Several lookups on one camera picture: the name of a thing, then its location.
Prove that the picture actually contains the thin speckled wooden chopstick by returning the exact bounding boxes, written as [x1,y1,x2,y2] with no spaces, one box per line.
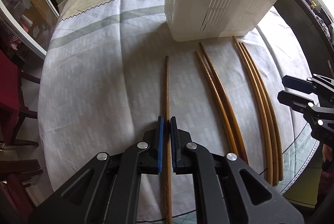
[164,56,173,223]

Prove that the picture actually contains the dark kitchen counter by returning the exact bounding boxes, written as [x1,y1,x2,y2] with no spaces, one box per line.
[274,0,333,78]

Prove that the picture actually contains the light bamboo chopstick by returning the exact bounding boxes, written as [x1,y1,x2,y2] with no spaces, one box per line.
[240,43,283,186]
[236,42,273,186]
[232,35,273,187]

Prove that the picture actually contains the red-ended orange chopstick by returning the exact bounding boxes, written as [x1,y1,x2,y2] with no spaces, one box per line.
[199,43,249,163]

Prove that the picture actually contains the red-ended patterned chopstick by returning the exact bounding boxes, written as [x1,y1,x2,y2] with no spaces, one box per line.
[195,50,238,155]

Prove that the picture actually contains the white grey patterned tablecloth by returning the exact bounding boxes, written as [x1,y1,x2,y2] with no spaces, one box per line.
[37,0,320,223]

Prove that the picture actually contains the red chair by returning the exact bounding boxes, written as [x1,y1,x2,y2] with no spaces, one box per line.
[1,53,42,221]

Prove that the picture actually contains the glass door cabinet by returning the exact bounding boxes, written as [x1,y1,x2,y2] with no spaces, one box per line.
[1,0,59,59]

